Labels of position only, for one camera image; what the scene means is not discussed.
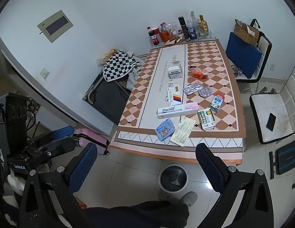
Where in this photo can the silver blister pack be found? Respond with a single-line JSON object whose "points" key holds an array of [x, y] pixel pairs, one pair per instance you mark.
{"points": [[205, 91], [192, 89]]}

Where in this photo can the orange snack wrapper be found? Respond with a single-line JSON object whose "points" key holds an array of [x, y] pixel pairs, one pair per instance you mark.
{"points": [[198, 73]]}

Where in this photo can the dark folding bed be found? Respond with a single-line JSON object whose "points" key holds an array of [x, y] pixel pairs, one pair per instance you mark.
{"points": [[107, 99]]}

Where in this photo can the open cardboard box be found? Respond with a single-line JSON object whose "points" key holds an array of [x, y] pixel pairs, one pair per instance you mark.
{"points": [[247, 33]]}

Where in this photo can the plastic water bottle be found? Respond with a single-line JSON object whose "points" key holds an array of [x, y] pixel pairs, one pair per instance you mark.
{"points": [[191, 32]]}

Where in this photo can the blue tissue packet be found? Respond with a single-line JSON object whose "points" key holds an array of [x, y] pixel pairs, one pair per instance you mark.
{"points": [[164, 129]]}

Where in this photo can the metal dumbbell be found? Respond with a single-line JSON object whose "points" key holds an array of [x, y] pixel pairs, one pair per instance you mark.
{"points": [[266, 91]]}

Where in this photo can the clear bag of bread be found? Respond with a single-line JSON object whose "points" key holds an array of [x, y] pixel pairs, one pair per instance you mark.
{"points": [[109, 53]]}

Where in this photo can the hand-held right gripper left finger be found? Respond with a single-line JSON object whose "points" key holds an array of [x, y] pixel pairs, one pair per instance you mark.
{"points": [[83, 163]]}

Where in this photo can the white cardboard box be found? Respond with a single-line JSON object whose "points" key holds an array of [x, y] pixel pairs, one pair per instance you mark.
{"points": [[175, 72]]}

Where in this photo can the black smartphone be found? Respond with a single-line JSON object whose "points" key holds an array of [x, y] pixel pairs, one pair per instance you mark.
{"points": [[271, 121]]}

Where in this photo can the white wall socket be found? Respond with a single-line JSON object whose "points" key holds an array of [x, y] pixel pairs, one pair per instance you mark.
{"points": [[44, 73], [272, 67]]}

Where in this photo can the long white toothpaste box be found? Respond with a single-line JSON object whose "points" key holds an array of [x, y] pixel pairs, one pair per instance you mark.
{"points": [[176, 111]]}

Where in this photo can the person's dark trouser leg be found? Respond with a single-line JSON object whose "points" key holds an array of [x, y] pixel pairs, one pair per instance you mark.
{"points": [[138, 213]]}

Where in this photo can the clear bag of snacks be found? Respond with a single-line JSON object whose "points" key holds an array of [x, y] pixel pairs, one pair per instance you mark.
{"points": [[172, 32]]}

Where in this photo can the small milk carton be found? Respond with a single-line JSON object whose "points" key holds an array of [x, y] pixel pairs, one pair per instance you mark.
{"points": [[216, 103]]}

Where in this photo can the pink suitcase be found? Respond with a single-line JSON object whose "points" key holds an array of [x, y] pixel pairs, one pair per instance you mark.
{"points": [[95, 141]]}

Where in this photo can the black white checkered cloth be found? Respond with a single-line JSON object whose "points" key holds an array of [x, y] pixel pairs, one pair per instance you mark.
{"points": [[118, 64]]}

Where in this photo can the black board with blue lines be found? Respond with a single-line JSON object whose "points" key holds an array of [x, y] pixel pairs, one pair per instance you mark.
{"points": [[286, 158]]}

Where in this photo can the white box with coloured stripes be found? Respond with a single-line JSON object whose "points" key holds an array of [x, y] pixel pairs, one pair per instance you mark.
{"points": [[174, 96]]}

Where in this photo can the red yellow packet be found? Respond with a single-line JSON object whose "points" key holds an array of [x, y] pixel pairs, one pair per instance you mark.
{"points": [[81, 203]]}

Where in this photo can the white round trash bin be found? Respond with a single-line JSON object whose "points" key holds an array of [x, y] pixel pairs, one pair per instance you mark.
{"points": [[173, 178]]}

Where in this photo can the green medicine box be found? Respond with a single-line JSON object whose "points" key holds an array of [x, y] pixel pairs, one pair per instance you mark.
{"points": [[206, 118]]}

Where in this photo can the gold glass bottle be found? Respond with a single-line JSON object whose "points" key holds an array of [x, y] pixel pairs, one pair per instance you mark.
{"points": [[204, 25]]}

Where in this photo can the red paper cup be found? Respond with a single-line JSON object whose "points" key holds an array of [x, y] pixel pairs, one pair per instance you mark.
{"points": [[156, 30]]}

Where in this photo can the tall black can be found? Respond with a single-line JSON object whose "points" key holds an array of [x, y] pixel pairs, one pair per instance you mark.
{"points": [[183, 28]]}

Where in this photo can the clear glass bottle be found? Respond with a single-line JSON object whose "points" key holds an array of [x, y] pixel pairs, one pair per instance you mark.
{"points": [[193, 17]]}

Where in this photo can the cola bottle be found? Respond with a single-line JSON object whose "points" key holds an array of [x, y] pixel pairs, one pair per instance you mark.
{"points": [[154, 37]]}

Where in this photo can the orange box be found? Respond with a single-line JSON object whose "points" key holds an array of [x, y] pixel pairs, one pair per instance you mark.
{"points": [[164, 37]]}

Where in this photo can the black and white chair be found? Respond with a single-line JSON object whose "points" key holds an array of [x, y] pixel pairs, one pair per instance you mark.
{"points": [[278, 106], [264, 46]]}

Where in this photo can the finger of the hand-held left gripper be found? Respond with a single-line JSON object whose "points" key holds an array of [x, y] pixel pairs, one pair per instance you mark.
{"points": [[57, 148], [63, 131]]}

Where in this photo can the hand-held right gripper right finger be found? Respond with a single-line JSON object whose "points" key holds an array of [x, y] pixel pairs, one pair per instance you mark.
{"points": [[208, 163]]}

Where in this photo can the checkered tablecloth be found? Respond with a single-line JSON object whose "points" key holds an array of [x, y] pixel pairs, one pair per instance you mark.
{"points": [[157, 76]]}

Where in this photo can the grey slipper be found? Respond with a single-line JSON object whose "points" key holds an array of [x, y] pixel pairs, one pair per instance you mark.
{"points": [[189, 198]]}

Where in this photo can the beige electrical panel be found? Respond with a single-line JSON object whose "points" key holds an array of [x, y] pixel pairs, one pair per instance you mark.
{"points": [[55, 26]]}

